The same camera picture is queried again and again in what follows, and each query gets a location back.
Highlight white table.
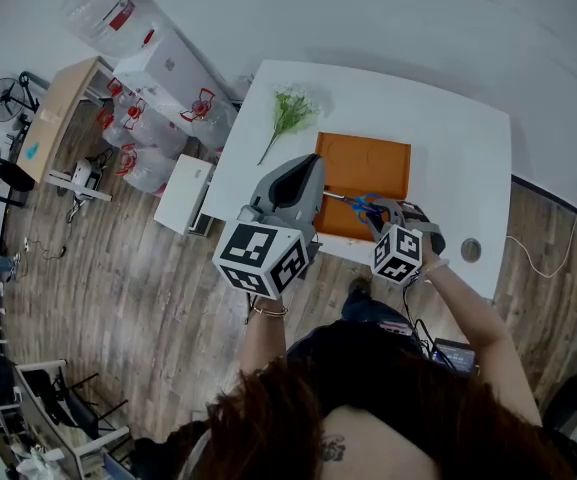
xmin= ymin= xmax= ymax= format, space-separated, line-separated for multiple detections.
xmin=198 ymin=59 xmax=513 ymax=302

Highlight black floor cable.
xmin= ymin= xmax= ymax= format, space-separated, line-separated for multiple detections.
xmin=22 ymin=237 xmax=68 ymax=262

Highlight white water dispenser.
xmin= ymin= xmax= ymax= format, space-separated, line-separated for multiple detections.
xmin=112 ymin=27 xmax=239 ymax=142

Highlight cluster of red-handled water jugs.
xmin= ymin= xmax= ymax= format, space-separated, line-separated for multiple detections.
xmin=95 ymin=76 xmax=239 ymax=197

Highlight large clear dispenser bottle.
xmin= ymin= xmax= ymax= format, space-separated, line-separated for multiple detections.
xmin=61 ymin=0 xmax=169 ymax=59

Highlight person's left forearm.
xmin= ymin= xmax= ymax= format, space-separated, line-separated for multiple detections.
xmin=239 ymin=295 xmax=289 ymax=372

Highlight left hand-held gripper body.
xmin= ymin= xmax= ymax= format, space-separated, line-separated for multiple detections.
xmin=211 ymin=201 xmax=322 ymax=300

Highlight green artificial plant sprig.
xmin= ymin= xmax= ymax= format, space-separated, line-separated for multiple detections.
xmin=256 ymin=83 xmax=322 ymax=167

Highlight black office chair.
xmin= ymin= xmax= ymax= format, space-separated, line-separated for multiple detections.
xmin=132 ymin=420 xmax=212 ymax=480

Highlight small white machine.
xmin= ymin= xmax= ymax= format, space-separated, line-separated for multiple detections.
xmin=70 ymin=157 xmax=102 ymax=202

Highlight black chair seat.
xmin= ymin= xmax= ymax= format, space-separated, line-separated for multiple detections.
xmin=0 ymin=160 xmax=37 ymax=194

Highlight pink waist pack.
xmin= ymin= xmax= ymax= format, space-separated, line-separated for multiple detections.
xmin=377 ymin=320 xmax=414 ymax=337

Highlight grey desk with white frame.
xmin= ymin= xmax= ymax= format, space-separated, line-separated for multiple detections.
xmin=12 ymin=359 xmax=134 ymax=480

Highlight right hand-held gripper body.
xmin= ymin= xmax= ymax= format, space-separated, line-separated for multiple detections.
xmin=371 ymin=203 xmax=447 ymax=286

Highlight black standing fan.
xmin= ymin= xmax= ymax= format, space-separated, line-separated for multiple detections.
xmin=0 ymin=77 xmax=27 ymax=123

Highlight blue-handled scissors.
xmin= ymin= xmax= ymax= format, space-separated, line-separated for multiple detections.
xmin=322 ymin=191 xmax=385 ymax=226

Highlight person's blue jeans leg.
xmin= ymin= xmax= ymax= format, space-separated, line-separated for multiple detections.
xmin=341 ymin=292 xmax=414 ymax=334

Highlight person's black top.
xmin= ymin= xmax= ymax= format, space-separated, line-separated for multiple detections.
xmin=287 ymin=317 xmax=479 ymax=419

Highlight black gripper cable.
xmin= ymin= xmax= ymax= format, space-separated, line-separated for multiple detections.
xmin=401 ymin=272 xmax=457 ymax=369

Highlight orange wooden box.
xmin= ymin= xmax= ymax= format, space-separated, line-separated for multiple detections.
xmin=312 ymin=131 xmax=413 ymax=243

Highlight white floor cable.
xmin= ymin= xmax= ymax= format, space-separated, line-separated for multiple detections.
xmin=506 ymin=212 xmax=577 ymax=279

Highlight light wooden desk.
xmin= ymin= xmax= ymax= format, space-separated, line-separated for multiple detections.
xmin=16 ymin=56 xmax=119 ymax=203

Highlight pale wrist bracelet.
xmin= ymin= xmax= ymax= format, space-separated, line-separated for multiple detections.
xmin=420 ymin=258 xmax=451 ymax=277

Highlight person's right forearm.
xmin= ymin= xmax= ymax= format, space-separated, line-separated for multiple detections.
xmin=420 ymin=252 xmax=544 ymax=427

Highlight black screen device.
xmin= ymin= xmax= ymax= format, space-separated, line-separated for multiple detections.
xmin=428 ymin=337 xmax=480 ymax=377

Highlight round grey table grommet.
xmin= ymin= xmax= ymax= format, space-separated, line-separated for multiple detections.
xmin=460 ymin=237 xmax=483 ymax=263

